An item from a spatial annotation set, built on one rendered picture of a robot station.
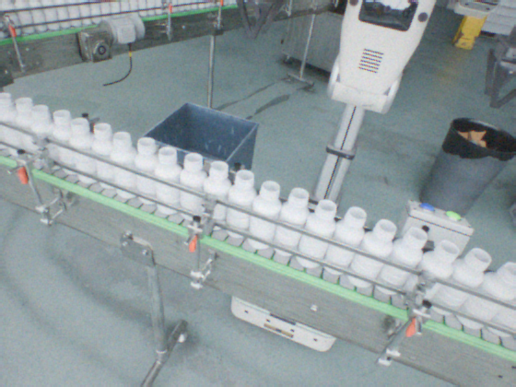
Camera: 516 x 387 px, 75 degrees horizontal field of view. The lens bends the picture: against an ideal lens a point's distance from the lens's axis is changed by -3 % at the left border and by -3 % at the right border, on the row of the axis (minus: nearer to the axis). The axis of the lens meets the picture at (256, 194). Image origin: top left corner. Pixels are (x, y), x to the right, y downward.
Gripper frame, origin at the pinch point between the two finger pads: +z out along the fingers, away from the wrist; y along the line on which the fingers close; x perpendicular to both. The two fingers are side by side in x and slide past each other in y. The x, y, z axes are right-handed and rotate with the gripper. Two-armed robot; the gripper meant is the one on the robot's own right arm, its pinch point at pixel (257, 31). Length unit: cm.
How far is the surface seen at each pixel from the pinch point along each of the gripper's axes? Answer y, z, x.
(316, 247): 15.8, 33.8, 24.3
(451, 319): 15, 41, 56
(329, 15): -368, 55, -39
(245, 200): 14.6, 29.2, 7.4
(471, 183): -160, 99, 112
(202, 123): -48, 51, -34
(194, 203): 14.5, 35.2, -4.3
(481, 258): 11, 26, 54
